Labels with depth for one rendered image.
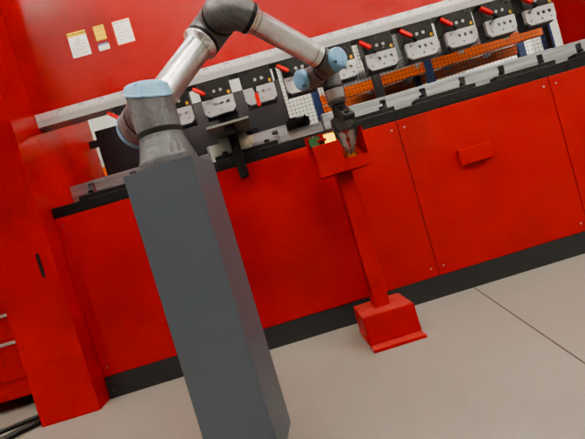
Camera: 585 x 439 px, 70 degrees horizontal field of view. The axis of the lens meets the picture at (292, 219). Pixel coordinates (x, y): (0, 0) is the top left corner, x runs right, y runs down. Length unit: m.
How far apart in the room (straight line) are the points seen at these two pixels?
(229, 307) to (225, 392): 0.21
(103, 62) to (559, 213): 2.21
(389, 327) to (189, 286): 0.85
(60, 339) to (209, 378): 1.05
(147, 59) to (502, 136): 1.67
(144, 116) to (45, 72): 1.25
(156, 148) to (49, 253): 1.03
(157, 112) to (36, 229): 1.05
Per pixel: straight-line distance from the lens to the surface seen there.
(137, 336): 2.05
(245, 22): 1.40
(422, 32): 2.28
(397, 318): 1.65
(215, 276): 1.04
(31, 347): 2.12
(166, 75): 1.36
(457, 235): 2.06
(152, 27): 2.24
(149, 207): 1.08
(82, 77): 2.26
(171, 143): 1.11
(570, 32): 3.33
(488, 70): 2.35
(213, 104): 2.07
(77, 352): 2.05
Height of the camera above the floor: 0.59
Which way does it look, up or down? 2 degrees down
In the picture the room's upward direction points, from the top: 16 degrees counter-clockwise
